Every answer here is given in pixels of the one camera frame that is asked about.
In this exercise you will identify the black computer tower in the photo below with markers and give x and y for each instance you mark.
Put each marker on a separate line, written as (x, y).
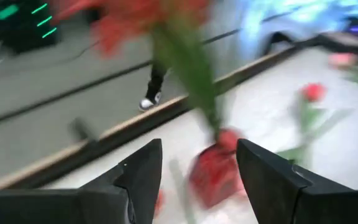
(20, 34)

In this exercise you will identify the pink yellow artificial tulip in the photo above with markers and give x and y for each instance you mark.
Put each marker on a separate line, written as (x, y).
(342, 59)

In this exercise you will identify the person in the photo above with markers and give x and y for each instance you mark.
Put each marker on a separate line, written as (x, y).
(154, 82)

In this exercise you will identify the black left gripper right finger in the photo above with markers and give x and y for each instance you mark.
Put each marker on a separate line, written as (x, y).
(291, 199)

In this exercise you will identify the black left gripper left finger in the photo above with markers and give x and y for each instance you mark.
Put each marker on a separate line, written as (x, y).
(73, 207)

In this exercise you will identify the red glass vase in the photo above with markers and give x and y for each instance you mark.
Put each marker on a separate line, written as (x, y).
(213, 177)

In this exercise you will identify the red flower bouquet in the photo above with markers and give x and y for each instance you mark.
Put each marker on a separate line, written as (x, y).
(185, 62)

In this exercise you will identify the green tulip stems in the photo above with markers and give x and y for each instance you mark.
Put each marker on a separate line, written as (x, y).
(313, 92)

